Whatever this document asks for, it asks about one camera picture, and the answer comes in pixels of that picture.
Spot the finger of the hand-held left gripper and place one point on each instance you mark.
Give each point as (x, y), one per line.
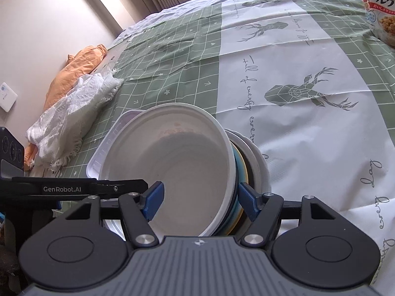
(61, 188)

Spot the grey plate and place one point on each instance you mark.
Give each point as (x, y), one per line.
(259, 172)

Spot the black-rimmed white bowl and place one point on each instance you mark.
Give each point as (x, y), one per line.
(234, 175)

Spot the white plastic tray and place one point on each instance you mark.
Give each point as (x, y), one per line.
(105, 154)

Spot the orange cloth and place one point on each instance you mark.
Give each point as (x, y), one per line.
(74, 71)

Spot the green printed tablecloth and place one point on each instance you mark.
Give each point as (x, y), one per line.
(308, 145)

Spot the white paper bowl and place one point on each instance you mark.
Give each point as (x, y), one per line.
(185, 148)

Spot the white knitted cloth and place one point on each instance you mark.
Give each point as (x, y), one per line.
(71, 117)

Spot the white wall device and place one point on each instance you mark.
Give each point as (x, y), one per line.
(6, 97)

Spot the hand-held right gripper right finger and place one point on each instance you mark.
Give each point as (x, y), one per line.
(248, 202)

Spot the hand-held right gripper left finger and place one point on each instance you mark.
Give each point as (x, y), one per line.
(154, 202)

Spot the red cereal bag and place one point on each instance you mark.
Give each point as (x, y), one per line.
(379, 6)

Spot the yellow-rimmed bowl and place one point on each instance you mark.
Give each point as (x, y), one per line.
(241, 172)

